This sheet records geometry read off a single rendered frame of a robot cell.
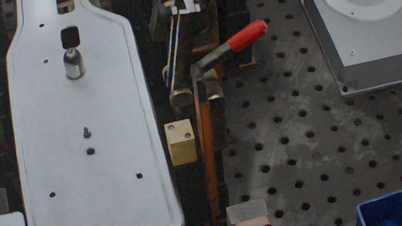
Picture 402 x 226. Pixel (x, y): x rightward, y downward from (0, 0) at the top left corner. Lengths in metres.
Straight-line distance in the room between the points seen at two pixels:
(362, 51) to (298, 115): 0.18
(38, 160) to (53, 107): 0.10
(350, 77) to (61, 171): 0.63
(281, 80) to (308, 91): 0.06
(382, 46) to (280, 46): 0.24
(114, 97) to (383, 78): 0.59
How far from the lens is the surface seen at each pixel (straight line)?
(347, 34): 1.57
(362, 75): 1.56
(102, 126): 1.19
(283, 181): 1.47
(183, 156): 1.11
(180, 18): 1.02
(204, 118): 1.02
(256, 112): 1.56
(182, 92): 1.12
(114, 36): 1.30
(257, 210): 0.86
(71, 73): 1.25
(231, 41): 1.10
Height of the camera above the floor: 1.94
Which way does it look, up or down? 52 degrees down
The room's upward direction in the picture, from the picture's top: 6 degrees counter-clockwise
